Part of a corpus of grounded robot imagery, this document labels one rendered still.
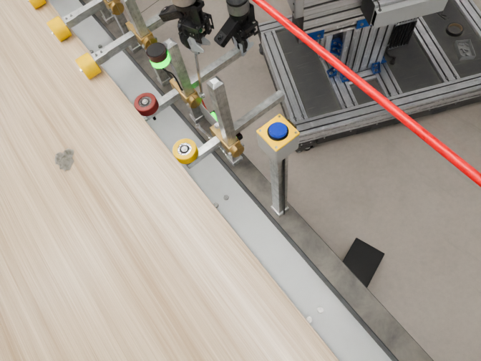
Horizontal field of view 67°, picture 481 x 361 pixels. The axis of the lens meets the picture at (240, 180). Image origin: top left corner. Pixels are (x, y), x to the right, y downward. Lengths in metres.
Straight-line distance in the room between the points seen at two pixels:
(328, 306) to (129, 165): 0.81
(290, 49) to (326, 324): 1.61
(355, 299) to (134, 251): 0.69
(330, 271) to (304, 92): 1.18
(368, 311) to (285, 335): 0.34
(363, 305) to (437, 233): 0.99
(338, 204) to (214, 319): 1.21
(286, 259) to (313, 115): 0.98
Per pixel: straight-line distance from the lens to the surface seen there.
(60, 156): 1.37
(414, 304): 2.03
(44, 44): 1.74
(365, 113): 2.08
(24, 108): 1.57
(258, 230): 1.36
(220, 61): 1.45
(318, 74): 2.23
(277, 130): 0.81
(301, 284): 1.32
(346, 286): 1.25
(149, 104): 1.34
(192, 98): 1.35
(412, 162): 2.26
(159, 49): 1.19
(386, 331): 1.26
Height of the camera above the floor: 1.92
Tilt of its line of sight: 65 degrees down
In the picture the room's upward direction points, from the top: 15 degrees counter-clockwise
